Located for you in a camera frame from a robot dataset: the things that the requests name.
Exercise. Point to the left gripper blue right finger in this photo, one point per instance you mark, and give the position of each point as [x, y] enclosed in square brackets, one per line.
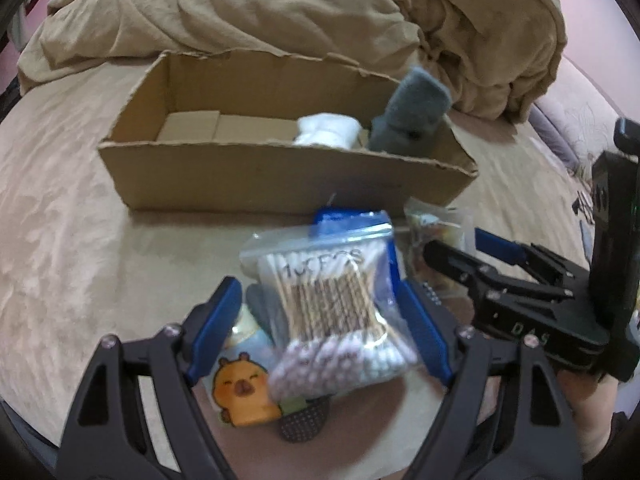
[432, 328]

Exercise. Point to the bag of cotton swabs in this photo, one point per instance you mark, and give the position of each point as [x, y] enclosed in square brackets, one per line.
[335, 322]

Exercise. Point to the crumpled beige duvet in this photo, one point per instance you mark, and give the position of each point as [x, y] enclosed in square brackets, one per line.
[495, 56]

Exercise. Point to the beige bed sheet mattress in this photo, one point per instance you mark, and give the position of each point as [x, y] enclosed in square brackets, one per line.
[77, 263]

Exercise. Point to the fuzzy grey-blue socks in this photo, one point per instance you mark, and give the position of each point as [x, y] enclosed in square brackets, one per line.
[412, 116]

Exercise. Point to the capybara tissue pack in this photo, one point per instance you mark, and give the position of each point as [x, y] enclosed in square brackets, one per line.
[238, 383]

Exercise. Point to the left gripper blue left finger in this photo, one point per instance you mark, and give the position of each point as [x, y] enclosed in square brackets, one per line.
[208, 326]

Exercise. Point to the floral pink pillow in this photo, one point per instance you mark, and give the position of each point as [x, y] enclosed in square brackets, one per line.
[584, 118]

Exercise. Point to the person's right hand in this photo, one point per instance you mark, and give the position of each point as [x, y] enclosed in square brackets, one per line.
[592, 401]

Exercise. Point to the open brown cardboard box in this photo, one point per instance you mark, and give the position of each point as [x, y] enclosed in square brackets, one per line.
[217, 133]

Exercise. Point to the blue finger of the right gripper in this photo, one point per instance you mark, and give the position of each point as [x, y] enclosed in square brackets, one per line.
[465, 270]
[499, 248]

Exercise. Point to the white socks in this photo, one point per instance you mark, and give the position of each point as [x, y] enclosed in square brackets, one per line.
[327, 129]

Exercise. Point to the clear zip bag with trinkets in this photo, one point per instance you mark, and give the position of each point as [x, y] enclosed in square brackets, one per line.
[450, 225]

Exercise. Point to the grey-purple pillow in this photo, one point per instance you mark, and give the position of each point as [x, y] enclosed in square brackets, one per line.
[552, 138]

